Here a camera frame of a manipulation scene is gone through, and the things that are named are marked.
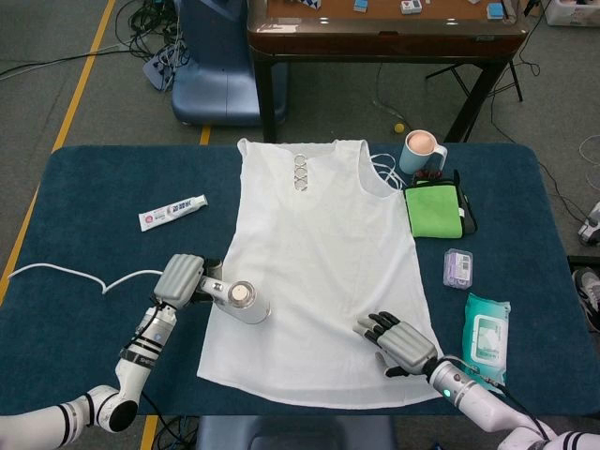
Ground white toothpaste tube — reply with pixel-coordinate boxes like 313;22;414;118
138;194;209;233

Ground white handheld device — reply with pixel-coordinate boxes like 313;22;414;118
194;276;273;325

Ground green folded cloth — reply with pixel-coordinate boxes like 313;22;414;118
404;185;466;239

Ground black tripod stand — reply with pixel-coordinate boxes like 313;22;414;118
425;58;525;103

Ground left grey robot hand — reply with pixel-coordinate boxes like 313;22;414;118
153;253;225;311

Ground purple clear plastic box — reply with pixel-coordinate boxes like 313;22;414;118
442;248;473;290

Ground grey sneaker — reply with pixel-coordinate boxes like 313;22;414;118
571;266;600;334

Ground grey white floor device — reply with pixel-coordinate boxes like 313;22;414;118
577;202;600;248

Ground white cable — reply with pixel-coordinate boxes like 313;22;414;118
8;263;165;295

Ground tangled black floor cables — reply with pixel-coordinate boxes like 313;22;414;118
119;0;191;90

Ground blue plastic machine base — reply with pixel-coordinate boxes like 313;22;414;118
171;0;290;128

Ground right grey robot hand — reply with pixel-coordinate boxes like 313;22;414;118
353;309;440;379

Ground white sleeveless shirt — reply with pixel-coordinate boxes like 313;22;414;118
195;137;458;410

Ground teal wet wipes pack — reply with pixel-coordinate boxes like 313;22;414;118
459;292;512;386

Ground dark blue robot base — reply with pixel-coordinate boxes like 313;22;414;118
194;414;398;450

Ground brown mahjong table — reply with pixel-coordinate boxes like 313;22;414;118
247;0;531;144

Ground blue power strip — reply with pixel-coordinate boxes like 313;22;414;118
142;46;188;90

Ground blue mug white handle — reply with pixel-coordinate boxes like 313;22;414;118
398;129;449;175

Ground white storage box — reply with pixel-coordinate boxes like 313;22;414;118
543;0;600;24

